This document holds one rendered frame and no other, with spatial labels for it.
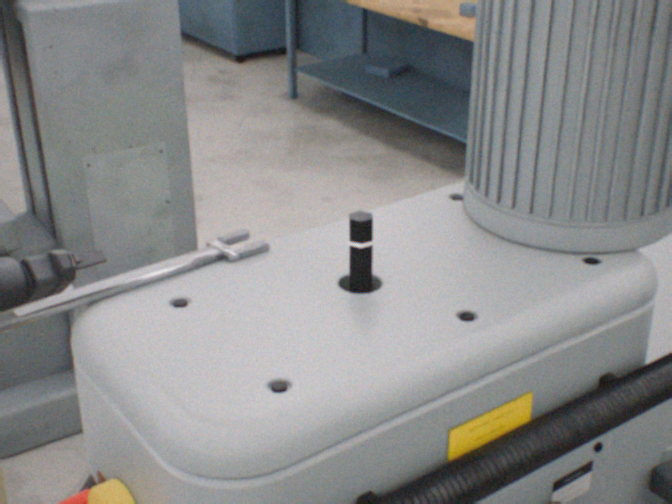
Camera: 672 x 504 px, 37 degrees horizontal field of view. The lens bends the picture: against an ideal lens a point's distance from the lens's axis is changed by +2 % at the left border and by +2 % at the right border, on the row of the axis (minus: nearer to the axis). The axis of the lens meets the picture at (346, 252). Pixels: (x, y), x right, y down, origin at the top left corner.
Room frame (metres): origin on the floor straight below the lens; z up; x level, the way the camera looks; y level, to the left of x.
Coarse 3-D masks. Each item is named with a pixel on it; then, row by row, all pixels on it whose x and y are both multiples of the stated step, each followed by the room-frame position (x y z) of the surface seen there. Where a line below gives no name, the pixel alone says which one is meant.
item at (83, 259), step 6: (72, 252) 1.38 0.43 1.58; (78, 252) 1.39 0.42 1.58; (84, 252) 1.40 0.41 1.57; (90, 252) 1.40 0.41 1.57; (96, 252) 1.41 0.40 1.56; (102, 252) 1.42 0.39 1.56; (78, 258) 1.37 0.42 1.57; (84, 258) 1.39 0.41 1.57; (90, 258) 1.39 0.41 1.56; (96, 258) 1.40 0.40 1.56; (102, 258) 1.41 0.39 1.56; (78, 264) 1.37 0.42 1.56; (84, 264) 1.38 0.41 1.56; (90, 264) 1.38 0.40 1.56; (96, 264) 1.39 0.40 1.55
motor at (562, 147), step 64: (512, 0) 0.80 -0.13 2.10; (576, 0) 0.77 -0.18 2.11; (640, 0) 0.76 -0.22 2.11; (512, 64) 0.80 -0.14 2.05; (576, 64) 0.77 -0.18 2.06; (640, 64) 0.77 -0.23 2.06; (512, 128) 0.80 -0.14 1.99; (576, 128) 0.77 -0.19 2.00; (640, 128) 0.77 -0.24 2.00; (512, 192) 0.79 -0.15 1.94; (576, 192) 0.77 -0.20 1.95; (640, 192) 0.77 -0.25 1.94
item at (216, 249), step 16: (224, 240) 0.78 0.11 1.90; (240, 240) 0.79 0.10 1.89; (176, 256) 0.75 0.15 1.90; (192, 256) 0.75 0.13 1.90; (208, 256) 0.75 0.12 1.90; (224, 256) 0.75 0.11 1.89; (240, 256) 0.75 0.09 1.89; (128, 272) 0.72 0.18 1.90; (144, 272) 0.72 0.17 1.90; (160, 272) 0.72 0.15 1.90; (176, 272) 0.73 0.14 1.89; (80, 288) 0.69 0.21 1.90; (96, 288) 0.69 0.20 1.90; (112, 288) 0.69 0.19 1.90; (128, 288) 0.70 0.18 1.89; (32, 304) 0.67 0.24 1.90; (48, 304) 0.67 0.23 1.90; (64, 304) 0.67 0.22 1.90; (80, 304) 0.67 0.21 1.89; (0, 320) 0.64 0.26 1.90; (16, 320) 0.64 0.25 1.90; (32, 320) 0.65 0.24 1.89
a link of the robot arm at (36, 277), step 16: (32, 256) 1.35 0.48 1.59; (48, 256) 1.37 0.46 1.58; (64, 256) 1.36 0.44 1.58; (0, 272) 1.29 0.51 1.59; (16, 272) 1.31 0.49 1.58; (32, 272) 1.33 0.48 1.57; (48, 272) 1.34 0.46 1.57; (64, 272) 1.35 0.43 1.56; (16, 288) 1.29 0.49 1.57; (32, 288) 1.32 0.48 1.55; (48, 288) 1.34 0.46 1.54; (64, 288) 1.36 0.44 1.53; (16, 304) 1.29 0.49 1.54
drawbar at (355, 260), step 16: (352, 224) 0.71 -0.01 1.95; (368, 224) 0.71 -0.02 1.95; (352, 240) 0.71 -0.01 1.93; (368, 240) 0.71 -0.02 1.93; (352, 256) 0.71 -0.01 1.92; (368, 256) 0.71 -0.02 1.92; (352, 272) 0.71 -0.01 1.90; (368, 272) 0.71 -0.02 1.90; (352, 288) 0.71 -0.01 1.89; (368, 288) 0.71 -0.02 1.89
